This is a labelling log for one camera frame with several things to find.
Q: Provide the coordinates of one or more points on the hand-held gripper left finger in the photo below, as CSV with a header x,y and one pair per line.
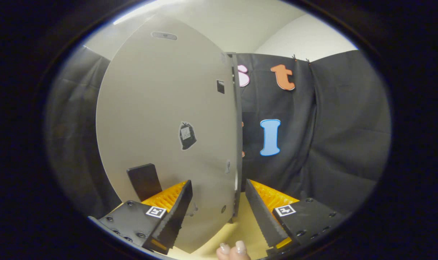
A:
x,y
177,213

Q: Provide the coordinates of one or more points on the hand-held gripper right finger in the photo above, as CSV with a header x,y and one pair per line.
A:
x,y
262,216

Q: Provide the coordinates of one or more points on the grey shoe cabinet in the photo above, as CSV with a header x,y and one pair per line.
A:
x,y
239,108

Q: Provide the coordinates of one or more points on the white shoe cabinet door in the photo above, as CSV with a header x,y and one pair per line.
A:
x,y
150,90

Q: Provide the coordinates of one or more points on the black backdrop cloth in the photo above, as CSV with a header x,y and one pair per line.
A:
x,y
330,126

